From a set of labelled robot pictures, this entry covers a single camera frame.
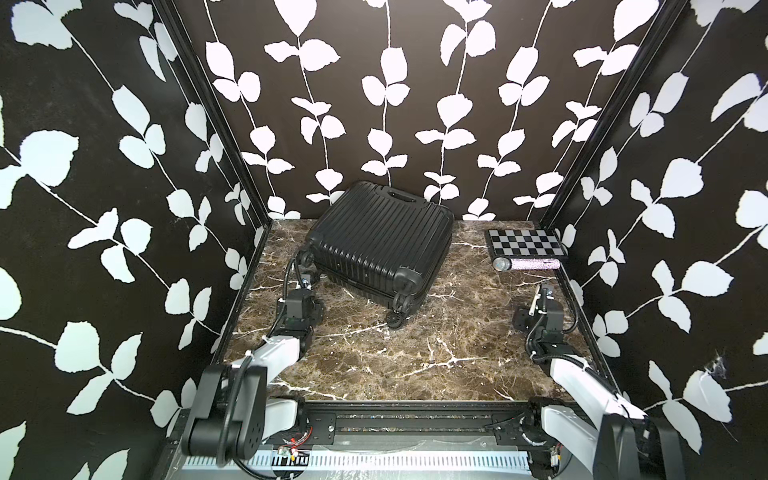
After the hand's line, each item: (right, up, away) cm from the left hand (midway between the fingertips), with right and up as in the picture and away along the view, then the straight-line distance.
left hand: (301, 294), depth 91 cm
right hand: (+69, -1, -2) cm, 69 cm away
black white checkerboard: (+85, +16, +20) cm, 89 cm away
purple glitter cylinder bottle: (+67, +9, +13) cm, 69 cm away
